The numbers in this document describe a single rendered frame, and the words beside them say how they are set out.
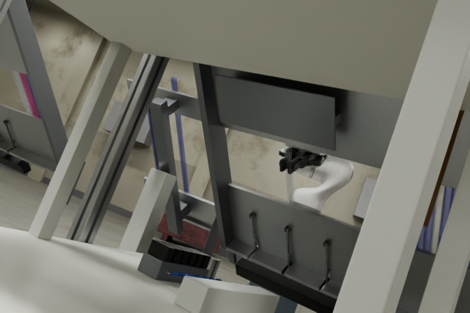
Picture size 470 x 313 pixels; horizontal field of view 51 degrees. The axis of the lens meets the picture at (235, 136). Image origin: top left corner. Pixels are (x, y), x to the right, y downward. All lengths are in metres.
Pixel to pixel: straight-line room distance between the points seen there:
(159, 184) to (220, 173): 0.23
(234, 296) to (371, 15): 0.53
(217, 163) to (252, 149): 7.68
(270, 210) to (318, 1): 0.86
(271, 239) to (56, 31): 9.93
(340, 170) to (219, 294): 1.11
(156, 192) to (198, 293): 0.71
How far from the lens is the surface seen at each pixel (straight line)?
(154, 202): 1.46
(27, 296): 0.61
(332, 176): 1.85
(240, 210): 1.36
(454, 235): 0.60
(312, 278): 1.33
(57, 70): 10.69
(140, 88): 1.07
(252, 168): 8.90
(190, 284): 0.80
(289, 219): 1.27
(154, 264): 0.95
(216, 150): 1.26
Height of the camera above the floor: 0.78
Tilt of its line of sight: 8 degrees up
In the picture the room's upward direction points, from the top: 21 degrees clockwise
